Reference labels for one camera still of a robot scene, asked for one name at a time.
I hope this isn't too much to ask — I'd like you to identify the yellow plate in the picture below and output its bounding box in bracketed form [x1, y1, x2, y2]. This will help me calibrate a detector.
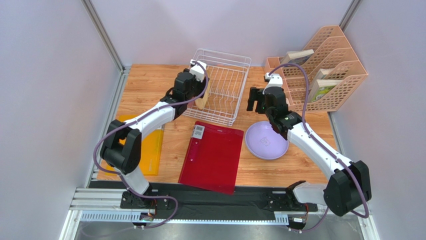
[195, 81, 211, 110]

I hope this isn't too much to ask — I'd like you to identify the purple plate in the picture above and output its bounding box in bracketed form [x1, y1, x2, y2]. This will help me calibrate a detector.
[244, 121, 289, 161]

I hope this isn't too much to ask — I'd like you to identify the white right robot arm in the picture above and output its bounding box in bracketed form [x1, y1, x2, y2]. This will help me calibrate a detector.
[247, 86, 372, 218]

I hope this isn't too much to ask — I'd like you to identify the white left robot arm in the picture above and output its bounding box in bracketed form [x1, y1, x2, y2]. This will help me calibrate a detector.
[94, 62, 209, 197]

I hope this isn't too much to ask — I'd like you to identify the green book in rack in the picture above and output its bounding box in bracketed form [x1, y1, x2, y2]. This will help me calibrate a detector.
[308, 79, 342, 103]

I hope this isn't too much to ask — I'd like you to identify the pink file rack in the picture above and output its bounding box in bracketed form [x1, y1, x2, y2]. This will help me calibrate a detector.
[278, 25, 368, 113]

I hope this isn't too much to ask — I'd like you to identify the upper book in rack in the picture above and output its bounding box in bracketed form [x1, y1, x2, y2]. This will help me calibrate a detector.
[280, 49, 315, 65]

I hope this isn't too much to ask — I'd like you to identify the middle white book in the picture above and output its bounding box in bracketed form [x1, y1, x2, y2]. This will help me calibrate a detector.
[309, 68, 338, 89]

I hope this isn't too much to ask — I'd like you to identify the orange folder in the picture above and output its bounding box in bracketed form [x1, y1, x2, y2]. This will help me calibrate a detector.
[99, 115, 164, 176]

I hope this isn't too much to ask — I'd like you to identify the red folder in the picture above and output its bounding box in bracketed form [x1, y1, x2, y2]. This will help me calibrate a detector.
[178, 121, 244, 195]

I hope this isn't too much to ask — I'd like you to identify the black base mat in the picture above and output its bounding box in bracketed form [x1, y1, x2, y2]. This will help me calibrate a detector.
[87, 180, 319, 221]

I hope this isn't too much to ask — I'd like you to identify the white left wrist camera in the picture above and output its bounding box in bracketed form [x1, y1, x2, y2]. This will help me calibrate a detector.
[189, 59, 207, 83]

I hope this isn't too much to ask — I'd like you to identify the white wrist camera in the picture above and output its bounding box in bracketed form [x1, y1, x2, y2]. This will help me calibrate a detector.
[263, 72, 283, 93]
[189, 59, 207, 83]

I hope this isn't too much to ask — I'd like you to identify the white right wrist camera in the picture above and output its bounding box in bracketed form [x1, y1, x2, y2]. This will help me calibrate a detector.
[263, 72, 283, 93]

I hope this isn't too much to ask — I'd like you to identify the white wire dish rack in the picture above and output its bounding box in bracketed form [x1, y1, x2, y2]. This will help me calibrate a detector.
[183, 48, 252, 126]

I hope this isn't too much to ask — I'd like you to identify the left aluminium corner post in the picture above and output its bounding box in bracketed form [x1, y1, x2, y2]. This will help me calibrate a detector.
[81, 0, 126, 73]

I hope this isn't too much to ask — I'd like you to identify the aluminium corner post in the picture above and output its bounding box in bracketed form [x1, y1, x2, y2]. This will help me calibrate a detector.
[81, 0, 126, 73]
[339, 0, 363, 32]

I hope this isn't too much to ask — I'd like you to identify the right aluminium corner post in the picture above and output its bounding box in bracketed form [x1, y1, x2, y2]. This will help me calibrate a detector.
[339, 0, 363, 32]

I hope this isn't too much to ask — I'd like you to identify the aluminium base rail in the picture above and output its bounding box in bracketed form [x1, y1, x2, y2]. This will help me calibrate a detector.
[60, 182, 379, 240]

